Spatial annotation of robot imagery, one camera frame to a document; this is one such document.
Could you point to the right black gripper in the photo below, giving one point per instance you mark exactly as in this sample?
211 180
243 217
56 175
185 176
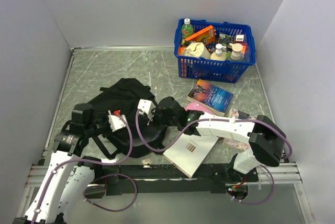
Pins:
156 110

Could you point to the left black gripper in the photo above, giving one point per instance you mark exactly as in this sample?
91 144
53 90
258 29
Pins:
109 130

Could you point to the black student backpack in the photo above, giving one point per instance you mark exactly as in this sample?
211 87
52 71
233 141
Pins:
124 95

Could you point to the white square notebook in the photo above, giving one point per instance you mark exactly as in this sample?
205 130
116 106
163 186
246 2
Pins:
188 152

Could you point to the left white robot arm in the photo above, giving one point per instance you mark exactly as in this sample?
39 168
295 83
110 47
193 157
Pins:
68 173

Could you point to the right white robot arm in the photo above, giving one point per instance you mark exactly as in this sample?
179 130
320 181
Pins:
265 140

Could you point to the beige crumpled paper bag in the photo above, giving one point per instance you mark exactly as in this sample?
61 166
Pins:
196 50

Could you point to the pink cartoon pencil case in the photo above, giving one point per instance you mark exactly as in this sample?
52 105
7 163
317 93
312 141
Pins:
199 107

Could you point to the blue sunset cover book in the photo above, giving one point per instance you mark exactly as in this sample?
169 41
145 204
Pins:
212 97

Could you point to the floral cover book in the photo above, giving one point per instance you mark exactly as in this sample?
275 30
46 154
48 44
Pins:
238 145

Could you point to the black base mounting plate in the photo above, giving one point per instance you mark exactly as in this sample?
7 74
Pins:
166 178

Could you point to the white pump lotion bottle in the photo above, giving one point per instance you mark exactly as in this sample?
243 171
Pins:
220 53

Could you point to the blue plastic shopping basket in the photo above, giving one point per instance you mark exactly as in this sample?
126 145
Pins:
212 70

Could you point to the green drink bottle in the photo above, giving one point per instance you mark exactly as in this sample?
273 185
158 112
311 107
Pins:
187 28

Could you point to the orange snack box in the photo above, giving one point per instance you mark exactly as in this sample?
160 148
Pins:
206 36

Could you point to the dark green packet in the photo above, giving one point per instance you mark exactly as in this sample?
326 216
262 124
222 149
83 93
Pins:
226 40

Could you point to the beige cap pump bottle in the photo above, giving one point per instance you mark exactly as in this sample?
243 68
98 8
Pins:
236 54

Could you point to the small white red box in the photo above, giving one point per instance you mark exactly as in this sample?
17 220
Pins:
239 38

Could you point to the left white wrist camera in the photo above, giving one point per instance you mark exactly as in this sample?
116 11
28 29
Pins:
116 120

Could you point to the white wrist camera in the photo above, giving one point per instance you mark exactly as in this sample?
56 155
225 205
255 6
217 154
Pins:
116 120
146 107

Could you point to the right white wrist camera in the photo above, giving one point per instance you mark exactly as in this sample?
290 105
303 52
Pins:
146 107

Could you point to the aluminium rail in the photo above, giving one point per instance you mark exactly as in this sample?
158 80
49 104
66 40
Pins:
285 173

